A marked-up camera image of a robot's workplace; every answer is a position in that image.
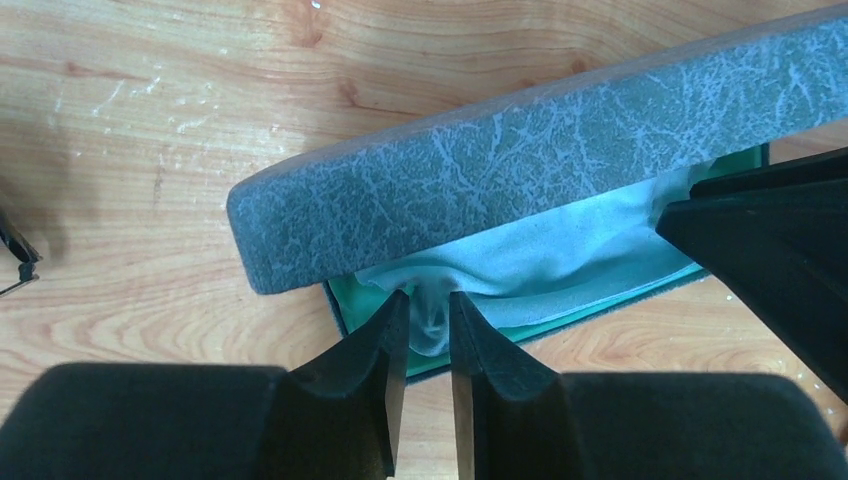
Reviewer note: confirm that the grey glasses case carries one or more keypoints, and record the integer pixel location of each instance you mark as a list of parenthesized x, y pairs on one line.
[(323, 216)]

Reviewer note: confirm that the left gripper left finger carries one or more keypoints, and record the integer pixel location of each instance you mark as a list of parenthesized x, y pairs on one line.
[(335, 417)]

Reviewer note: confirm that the black sunglasses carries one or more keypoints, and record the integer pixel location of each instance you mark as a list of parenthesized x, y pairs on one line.
[(24, 253)]

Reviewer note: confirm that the light blue cleaning cloth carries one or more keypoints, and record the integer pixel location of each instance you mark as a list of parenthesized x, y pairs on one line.
[(591, 253)]

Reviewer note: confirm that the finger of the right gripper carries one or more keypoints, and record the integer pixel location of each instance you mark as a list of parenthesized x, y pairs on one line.
[(777, 237)]

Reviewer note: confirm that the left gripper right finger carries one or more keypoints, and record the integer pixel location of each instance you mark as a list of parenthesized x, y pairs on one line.
[(515, 418)]

